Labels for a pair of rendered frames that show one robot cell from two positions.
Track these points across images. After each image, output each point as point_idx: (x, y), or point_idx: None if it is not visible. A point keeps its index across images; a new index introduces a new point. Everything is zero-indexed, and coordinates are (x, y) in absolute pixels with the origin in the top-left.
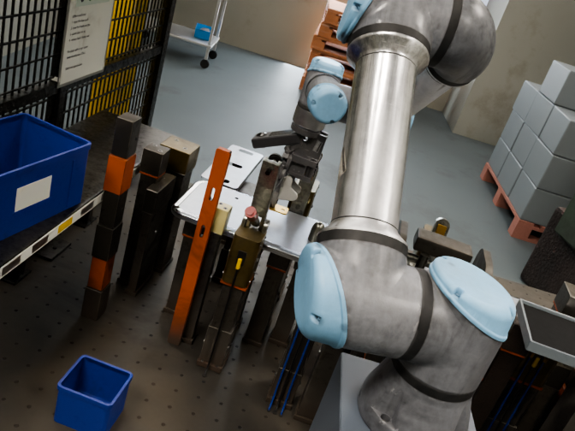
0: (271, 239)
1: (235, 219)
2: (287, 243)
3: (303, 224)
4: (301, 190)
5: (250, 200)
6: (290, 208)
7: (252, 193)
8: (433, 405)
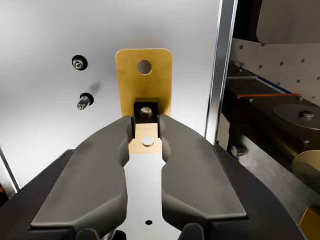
0: (15, 138)
1: (16, 20)
2: (37, 167)
3: (157, 175)
4: (274, 176)
5: (190, 22)
6: (236, 130)
7: (293, 5)
8: None
